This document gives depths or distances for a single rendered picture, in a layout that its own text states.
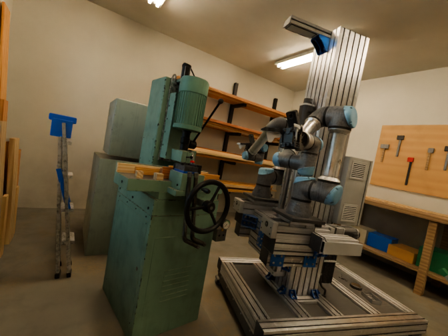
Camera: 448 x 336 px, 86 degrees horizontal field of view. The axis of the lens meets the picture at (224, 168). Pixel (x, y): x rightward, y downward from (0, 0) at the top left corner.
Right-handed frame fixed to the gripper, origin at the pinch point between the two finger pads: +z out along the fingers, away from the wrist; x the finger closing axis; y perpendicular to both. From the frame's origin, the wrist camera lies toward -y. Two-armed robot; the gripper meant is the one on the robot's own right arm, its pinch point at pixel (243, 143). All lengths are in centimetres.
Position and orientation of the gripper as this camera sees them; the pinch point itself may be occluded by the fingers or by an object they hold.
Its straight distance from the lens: 243.6
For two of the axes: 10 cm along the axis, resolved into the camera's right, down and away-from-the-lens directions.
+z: -5.2, -1.4, 8.4
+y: -0.6, 9.9, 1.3
